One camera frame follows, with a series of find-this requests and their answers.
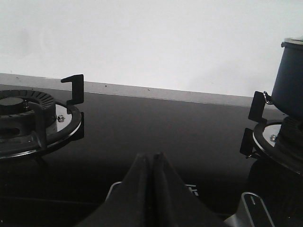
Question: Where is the dark blue cooking pot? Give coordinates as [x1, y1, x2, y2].
[272, 37, 303, 120]

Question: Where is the black gas burner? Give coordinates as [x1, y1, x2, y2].
[276, 116, 303, 162]
[0, 90, 56, 139]

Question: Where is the silver right stove knob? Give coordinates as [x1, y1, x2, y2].
[224, 192, 275, 227]

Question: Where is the silver left stove knob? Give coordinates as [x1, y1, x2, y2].
[105, 181, 122, 201]

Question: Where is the black left gas burner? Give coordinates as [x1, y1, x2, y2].
[0, 90, 56, 139]

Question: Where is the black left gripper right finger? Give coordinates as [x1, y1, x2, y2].
[153, 153, 224, 227]

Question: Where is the black right gas burner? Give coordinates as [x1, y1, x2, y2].
[276, 116, 303, 162]

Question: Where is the black left pot support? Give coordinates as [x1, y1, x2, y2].
[0, 74, 84, 159]

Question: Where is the silver stove knob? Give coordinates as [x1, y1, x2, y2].
[105, 181, 122, 201]
[224, 192, 275, 227]

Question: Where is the black glass gas stove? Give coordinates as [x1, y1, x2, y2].
[0, 84, 303, 227]

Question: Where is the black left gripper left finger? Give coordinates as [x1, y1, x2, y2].
[76, 153, 154, 227]

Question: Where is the black right pot support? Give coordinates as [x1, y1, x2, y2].
[240, 91, 303, 175]

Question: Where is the black pot support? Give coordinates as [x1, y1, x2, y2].
[240, 91, 303, 175]
[0, 74, 84, 159]

